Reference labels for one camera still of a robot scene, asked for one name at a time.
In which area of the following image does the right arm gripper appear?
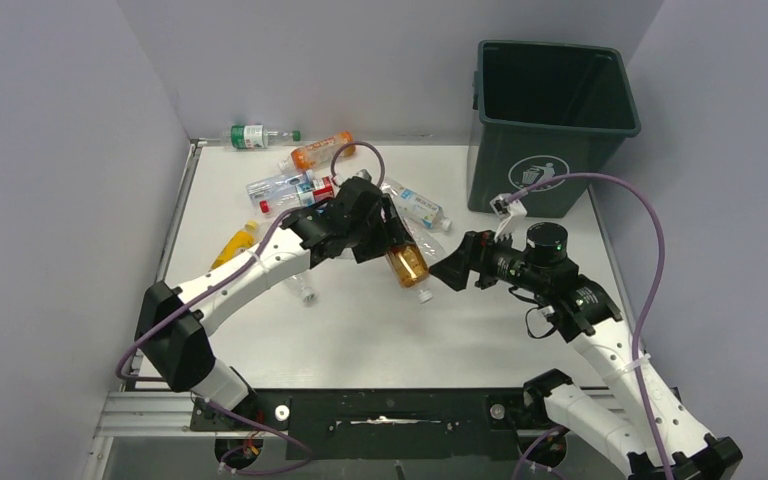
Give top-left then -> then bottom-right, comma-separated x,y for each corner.
429,224 -> 547,294

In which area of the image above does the clear bottle dark green label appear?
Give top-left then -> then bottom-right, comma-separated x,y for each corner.
283,274 -> 316,305

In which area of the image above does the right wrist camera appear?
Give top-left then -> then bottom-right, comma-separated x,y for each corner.
489,194 -> 527,242

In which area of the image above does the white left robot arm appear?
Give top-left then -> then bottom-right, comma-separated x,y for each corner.
133,177 -> 414,410

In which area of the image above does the clear bottle green cap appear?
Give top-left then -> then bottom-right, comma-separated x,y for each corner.
220,124 -> 302,150

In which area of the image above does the bottle red blue label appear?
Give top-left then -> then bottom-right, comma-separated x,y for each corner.
255,177 -> 336,217

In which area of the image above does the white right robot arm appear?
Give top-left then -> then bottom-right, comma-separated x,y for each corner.
430,222 -> 743,479

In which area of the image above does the orange drink bottle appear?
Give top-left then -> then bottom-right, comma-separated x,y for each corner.
277,131 -> 356,173

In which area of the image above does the crushed clear unlabelled bottle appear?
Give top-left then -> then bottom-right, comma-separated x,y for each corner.
408,223 -> 446,265

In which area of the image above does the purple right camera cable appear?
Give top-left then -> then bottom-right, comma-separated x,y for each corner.
503,172 -> 677,480

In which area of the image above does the aluminium table frame rail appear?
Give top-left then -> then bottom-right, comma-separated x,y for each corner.
82,387 -> 700,480

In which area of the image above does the yellow juice bottle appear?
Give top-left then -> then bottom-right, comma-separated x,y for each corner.
210,220 -> 260,270

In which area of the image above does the clear bottle blue stripe label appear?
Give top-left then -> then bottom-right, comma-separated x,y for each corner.
381,178 -> 452,232

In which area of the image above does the dark green trash bin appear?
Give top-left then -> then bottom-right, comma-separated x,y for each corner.
466,40 -> 641,218

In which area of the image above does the clear bottle blue cap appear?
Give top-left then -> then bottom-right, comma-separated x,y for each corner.
246,170 -> 314,205

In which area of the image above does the amber tea bottle red label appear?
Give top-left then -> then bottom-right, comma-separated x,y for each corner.
386,245 -> 434,304

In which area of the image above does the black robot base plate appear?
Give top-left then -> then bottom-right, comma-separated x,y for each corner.
188,387 -> 591,465

